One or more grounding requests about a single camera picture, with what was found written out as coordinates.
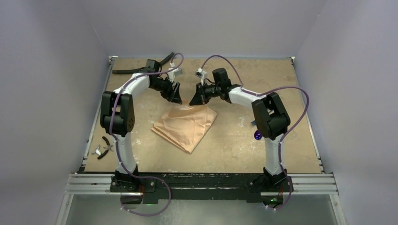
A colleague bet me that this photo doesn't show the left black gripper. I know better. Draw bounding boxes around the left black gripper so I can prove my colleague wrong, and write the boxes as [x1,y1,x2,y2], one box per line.
[150,76,182,105]

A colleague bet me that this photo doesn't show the black foam hose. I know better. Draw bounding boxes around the black foam hose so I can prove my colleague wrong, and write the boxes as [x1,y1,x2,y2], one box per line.
[112,52,176,75]

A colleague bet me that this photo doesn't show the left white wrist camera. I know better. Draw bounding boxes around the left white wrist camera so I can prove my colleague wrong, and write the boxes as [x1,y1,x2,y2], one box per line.
[167,62,183,82]

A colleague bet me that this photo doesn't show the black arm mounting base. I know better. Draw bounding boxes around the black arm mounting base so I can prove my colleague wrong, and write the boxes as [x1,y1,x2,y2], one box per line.
[110,171,294,205]

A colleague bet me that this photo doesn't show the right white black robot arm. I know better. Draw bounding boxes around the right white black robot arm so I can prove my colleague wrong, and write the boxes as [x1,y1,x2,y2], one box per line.
[189,68,291,191]

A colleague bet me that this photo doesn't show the peach cloth napkin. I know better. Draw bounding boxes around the peach cloth napkin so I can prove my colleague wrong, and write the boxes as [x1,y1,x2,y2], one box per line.
[151,105,217,154]

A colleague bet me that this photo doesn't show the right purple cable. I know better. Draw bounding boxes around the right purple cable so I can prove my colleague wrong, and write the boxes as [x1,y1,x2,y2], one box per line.
[199,55,310,211]

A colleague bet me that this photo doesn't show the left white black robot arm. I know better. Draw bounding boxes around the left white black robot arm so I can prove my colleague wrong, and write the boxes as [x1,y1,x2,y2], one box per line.
[100,60,183,192]

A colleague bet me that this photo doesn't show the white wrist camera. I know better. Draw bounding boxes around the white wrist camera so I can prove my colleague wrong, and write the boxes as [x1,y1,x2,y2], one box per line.
[167,62,183,82]
[195,67,207,86]

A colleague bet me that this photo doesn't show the black handled pliers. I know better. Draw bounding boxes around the black handled pliers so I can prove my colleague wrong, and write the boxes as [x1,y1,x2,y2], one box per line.
[91,136,113,160]

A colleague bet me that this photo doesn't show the purple metallic spoon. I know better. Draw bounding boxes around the purple metallic spoon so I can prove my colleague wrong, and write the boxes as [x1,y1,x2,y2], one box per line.
[253,130,262,140]

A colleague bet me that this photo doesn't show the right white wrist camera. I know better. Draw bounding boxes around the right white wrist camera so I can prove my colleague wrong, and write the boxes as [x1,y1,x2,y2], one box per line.
[195,67,207,86]

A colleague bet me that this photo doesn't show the aluminium frame rail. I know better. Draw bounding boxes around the aluminium frame rail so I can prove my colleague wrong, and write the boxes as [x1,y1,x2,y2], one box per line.
[57,60,346,225]

